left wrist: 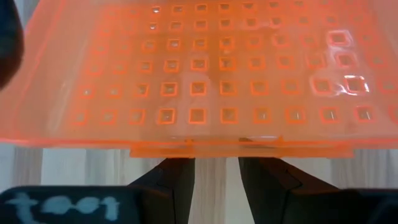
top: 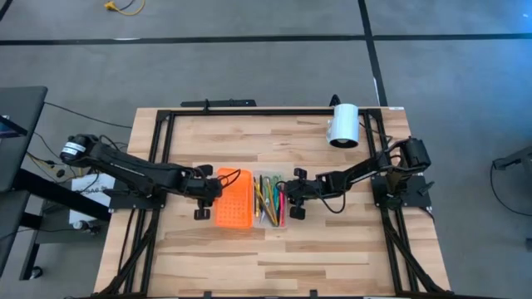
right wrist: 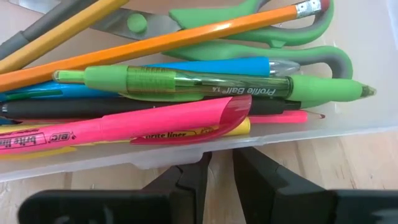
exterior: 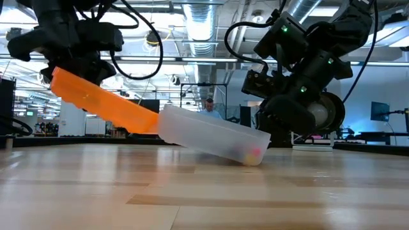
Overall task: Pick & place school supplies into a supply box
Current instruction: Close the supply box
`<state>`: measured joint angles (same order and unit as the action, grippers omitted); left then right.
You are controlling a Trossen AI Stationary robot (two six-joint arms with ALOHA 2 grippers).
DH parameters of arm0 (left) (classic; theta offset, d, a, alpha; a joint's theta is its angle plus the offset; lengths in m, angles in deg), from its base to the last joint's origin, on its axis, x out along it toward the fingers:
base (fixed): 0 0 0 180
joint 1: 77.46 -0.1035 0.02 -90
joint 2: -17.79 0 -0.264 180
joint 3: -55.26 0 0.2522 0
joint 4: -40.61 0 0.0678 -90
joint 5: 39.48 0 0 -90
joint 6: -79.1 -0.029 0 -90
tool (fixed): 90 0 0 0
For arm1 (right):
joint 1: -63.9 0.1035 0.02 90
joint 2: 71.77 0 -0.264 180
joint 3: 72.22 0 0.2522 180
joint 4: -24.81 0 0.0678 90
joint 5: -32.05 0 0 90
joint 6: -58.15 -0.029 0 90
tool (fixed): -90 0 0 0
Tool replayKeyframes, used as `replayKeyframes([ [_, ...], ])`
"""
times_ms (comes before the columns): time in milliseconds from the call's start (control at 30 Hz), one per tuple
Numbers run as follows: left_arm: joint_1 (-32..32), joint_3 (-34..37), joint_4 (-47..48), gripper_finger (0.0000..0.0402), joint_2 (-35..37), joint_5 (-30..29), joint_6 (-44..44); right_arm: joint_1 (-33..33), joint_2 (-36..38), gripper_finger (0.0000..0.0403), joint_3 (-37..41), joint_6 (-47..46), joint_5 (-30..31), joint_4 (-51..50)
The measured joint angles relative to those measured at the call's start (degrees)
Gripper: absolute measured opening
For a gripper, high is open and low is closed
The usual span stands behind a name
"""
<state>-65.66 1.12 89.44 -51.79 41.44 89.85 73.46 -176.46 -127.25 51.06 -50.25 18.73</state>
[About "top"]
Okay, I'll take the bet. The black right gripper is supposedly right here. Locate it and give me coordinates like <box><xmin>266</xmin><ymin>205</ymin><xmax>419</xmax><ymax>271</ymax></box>
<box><xmin>277</xmin><ymin>167</ymin><xmax>332</xmax><ymax>221</ymax></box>

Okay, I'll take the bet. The tablet with blue screen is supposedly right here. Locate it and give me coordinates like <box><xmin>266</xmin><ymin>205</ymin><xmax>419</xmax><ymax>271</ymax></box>
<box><xmin>0</xmin><ymin>115</ymin><xmax>29</xmax><ymax>139</ymax></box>

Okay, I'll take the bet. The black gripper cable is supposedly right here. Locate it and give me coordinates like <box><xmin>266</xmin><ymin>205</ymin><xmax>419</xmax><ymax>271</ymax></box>
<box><xmin>318</xmin><ymin>189</ymin><xmax>347</xmax><ymax>215</ymax></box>
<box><xmin>215</xmin><ymin>167</ymin><xmax>242</xmax><ymax>190</ymax></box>

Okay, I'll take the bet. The green pen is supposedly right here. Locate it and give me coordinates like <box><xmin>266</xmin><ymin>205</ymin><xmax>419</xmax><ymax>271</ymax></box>
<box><xmin>269</xmin><ymin>182</ymin><xmax>278</xmax><ymax>226</ymax></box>

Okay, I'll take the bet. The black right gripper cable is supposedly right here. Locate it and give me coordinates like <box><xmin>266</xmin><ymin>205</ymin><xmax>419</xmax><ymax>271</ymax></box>
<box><xmin>318</xmin><ymin>189</ymin><xmax>347</xmax><ymax>215</ymax></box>

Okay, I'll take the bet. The grey stand leg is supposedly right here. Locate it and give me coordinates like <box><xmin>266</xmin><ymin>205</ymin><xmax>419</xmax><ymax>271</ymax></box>
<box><xmin>492</xmin><ymin>145</ymin><xmax>532</xmax><ymax>172</ymax></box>

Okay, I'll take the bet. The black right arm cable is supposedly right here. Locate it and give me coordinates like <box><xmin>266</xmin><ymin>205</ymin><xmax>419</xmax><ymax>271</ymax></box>
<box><xmin>361</xmin><ymin>122</ymin><xmax>394</xmax><ymax>145</ymax></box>

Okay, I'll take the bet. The black aluminium table frame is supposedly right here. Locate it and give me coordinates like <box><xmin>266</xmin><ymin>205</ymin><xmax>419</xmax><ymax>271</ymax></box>
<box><xmin>93</xmin><ymin>106</ymin><xmax>452</xmax><ymax>299</ymax></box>

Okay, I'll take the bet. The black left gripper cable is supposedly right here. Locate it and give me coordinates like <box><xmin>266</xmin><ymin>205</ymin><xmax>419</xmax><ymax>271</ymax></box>
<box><xmin>215</xmin><ymin>167</ymin><xmax>242</xmax><ymax>190</ymax></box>

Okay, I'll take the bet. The yellow floor cable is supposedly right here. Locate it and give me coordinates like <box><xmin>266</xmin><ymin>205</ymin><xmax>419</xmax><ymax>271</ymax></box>
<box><xmin>102</xmin><ymin>0</ymin><xmax>146</xmax><ymax>17</ymax></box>

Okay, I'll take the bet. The yellow arm cable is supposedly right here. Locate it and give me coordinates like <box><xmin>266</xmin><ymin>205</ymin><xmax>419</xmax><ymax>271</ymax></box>
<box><xmin>25</xmin><ymin>151</ymin><xmax>56</xmax><ymax>170</ymax></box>

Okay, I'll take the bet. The white labelled box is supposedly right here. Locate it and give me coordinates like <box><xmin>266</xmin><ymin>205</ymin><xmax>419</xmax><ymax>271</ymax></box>
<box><xmin>68</xmin><ymin>173</ymin><xmax>116</xmax><ymax>226</ymax></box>

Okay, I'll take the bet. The black stand cable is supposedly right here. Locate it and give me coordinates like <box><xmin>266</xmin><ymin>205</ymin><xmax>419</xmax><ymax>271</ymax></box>
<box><xmin>489</xmin><ymin>160</ymin><xmax>532</xmax><ymax>217</ymax></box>

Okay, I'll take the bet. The pink highlighter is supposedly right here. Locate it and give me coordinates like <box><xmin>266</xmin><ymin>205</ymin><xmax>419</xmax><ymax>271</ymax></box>
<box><xmin>278</xmin><ymin>189</ymin><xmax>287</xmax><ymax>228</ymax></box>

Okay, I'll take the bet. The clear box with orange lid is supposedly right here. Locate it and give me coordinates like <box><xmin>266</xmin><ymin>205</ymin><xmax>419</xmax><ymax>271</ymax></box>
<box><xmin>214</xmin><ymin>166</ymin><xmax>288</xmax><ymax>230</ymax></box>

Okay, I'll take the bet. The thin black floor cable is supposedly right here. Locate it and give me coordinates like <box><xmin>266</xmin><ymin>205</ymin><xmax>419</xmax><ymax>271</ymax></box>
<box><xmin>43</xmin><ymin>100</ymin><xmax>134</xmax><ymax>130</ymax></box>

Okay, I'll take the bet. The black bar device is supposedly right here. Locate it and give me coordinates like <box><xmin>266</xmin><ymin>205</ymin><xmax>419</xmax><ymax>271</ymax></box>
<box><xmin>180</xmin><ymin>98</ymin><xmax>258</xmax><ymax>109</ymax></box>

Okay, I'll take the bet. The dark grey desk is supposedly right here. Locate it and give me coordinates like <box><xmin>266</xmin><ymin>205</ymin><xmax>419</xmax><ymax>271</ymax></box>
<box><xmin>0</xmin><ymin>86</ymin><xmax>112</xmax><ymax>282</ymax></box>

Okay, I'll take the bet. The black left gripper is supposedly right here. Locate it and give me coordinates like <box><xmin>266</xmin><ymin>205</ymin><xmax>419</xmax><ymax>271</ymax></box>
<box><xmin>182</xmin><ymin>164</ymin><xmax>228</xmax><ymax>221</ymax></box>

